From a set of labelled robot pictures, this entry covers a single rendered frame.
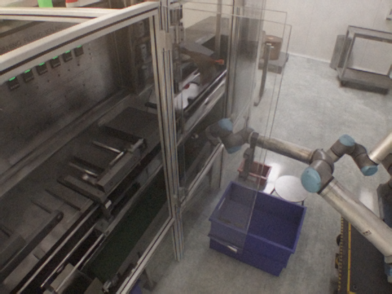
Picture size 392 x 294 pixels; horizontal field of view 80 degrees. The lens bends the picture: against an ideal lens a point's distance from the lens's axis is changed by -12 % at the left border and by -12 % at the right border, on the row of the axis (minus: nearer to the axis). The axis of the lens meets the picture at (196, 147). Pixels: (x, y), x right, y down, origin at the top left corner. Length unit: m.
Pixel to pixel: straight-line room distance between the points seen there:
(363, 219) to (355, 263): 0.74
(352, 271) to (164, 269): 1.32
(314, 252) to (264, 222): 0.52
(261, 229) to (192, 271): 0.60
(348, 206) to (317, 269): 1.05
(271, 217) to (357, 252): 0.67
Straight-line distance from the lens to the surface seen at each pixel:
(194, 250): 2.19
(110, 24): 0.77
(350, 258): 2.07
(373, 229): 1.38
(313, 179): 1.32
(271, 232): 2.08
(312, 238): 2.43
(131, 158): 1.33
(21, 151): 1.37
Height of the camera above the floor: 1.94
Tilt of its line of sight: 40 degrees down
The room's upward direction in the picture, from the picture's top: straight up
